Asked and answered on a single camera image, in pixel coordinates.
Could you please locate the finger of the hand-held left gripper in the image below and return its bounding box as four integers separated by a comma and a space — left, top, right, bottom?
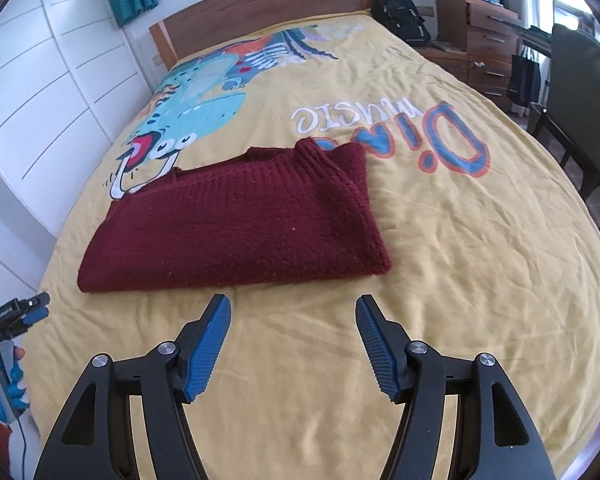
16, 293, 51, 313
9, 306, 49, 337

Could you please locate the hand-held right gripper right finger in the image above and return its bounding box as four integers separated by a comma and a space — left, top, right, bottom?
355, 294, 556, 480

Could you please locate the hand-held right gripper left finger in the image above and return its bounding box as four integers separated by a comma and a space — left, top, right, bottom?
34, 294, 232, 480

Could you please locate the maroon knit sweater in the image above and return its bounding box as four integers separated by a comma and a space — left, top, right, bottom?
77, 137, 393, 295

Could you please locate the person's left hand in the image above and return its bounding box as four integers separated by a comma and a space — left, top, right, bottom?
0, 342, 30, 423

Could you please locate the yellow printed blanket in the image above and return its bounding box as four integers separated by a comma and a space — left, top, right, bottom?
22, 7, 600, 480

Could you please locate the white wardrobe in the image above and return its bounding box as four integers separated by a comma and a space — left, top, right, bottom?
0, 0, 156, 311

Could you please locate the black shopping bag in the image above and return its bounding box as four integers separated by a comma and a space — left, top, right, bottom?
507, 47, 543, 116

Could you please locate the grey office chair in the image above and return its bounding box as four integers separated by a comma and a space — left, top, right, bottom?
527, 22, 600, 233

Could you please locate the black backpack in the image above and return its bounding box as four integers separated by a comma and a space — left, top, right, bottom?
370, 0, 432, 46

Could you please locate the wooden chest of drawers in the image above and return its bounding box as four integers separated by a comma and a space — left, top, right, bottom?
420, 0, 523, 111

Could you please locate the wooden bed headboard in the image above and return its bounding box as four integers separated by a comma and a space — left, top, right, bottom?
149, 0, 378, 72

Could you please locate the black cable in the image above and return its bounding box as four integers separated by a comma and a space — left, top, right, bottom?
16, 410, 33, 467

